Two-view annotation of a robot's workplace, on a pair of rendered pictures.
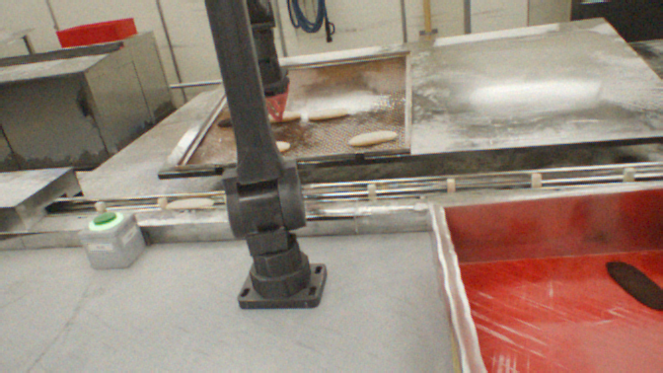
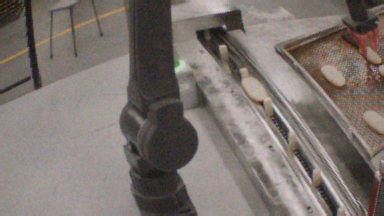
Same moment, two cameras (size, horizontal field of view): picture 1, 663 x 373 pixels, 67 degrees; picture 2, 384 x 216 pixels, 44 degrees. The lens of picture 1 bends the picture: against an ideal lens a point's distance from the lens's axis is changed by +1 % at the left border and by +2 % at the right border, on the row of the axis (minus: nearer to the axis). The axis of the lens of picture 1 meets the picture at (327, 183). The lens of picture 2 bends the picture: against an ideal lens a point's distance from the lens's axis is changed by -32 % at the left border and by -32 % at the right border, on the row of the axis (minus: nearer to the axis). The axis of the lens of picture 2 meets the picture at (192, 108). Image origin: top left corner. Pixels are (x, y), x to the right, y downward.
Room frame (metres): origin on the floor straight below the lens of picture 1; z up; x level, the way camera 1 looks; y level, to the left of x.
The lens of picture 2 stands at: (0.37, -0.68, 1.38)
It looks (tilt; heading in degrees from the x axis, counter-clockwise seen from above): 27 degrees down; 68
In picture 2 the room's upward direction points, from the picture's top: 11 degrees counter-clockwise
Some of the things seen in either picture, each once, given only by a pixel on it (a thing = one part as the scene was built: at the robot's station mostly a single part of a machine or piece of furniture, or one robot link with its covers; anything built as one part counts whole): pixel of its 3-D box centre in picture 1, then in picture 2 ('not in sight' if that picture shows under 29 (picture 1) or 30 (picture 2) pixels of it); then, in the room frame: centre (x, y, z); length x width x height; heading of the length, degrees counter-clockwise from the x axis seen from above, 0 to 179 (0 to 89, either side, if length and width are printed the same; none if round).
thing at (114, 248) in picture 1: (116, 247); (176, 93); (0.79, 0.39, 0.84); 0.08 x 0.08 x 0.11; 76
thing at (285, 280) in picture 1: (279, 266); (157, 188); (0.61, 0.09, 0.86); 0.12 x 0.09 x 0.08; 76
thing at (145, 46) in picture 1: (118, 92); not in sight; (4.36, 1.65, 0.44); 0.70 x 0.55 x 0.87; 76
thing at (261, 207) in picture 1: (265, 215); (156, 139); (0.63, 0.09, 0.94); 0.09 x 0.05 x 0.10; 0
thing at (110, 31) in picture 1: (98, 32); not in sight; (4.36, 1.65, 0.94); 0.51 x 0.36 x 0.13; 80
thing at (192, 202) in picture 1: (189, 203); (254, 87); (0.89, 0.28, 0.86); 0.10 x 0.04 x 0.01; 76
